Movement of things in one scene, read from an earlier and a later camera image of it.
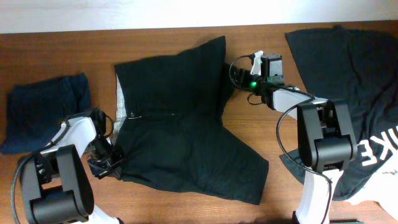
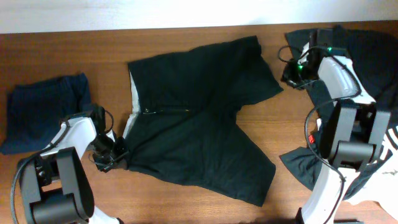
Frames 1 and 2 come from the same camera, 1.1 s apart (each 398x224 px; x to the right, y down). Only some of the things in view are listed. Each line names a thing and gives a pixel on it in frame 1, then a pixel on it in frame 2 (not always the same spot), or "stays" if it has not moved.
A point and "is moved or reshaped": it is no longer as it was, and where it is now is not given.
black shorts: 170,114 is moved or reshaped
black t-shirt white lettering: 360,68 stays
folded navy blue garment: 36,109 stays
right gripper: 237,73 -> 292,76
